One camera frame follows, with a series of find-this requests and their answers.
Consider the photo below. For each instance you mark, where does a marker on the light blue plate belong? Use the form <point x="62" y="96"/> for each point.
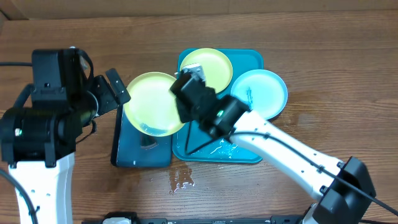
<point x="263" y="91"/>

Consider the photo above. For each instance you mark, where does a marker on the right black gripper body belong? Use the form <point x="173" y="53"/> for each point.
<point x="190" y="108"/>

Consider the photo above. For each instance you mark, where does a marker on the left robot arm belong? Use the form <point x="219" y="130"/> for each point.
<point x="40" y="132"/>

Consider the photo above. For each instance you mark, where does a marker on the green and yellow sponge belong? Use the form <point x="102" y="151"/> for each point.
<point x="147" y="142"/>

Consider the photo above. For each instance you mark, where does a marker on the large teal serving tray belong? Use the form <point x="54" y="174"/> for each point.
<point x="190" y="136"/>

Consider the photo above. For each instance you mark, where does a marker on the yellow plate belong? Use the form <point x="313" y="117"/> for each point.
<point x="217" y="67"/>
<point x="152" y="108"/>

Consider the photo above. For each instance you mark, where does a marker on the small black water tray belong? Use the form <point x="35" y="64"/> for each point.
<point x="126" y="150"/>

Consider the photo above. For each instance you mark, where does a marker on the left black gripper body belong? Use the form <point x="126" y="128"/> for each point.
<point x="104" y="95"/>

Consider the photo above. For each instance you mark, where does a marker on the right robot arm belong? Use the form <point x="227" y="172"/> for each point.
<point x="342" y="190"/>

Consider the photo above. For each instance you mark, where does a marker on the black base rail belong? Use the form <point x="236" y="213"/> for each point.
<point x="131" y="217"/>

